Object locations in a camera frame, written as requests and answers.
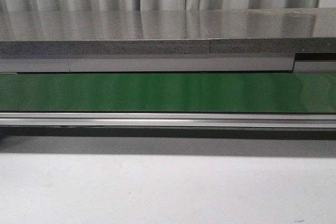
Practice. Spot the aluminium conveyor frame rail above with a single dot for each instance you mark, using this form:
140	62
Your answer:
226	120

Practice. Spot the grey cabinet front panel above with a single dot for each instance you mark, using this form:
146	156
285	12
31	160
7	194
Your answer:
236	62

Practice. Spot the green conveyor belt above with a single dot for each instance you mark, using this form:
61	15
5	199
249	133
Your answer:
170	92

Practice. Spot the grey stone countertop slab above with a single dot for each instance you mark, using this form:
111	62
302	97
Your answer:
303	30

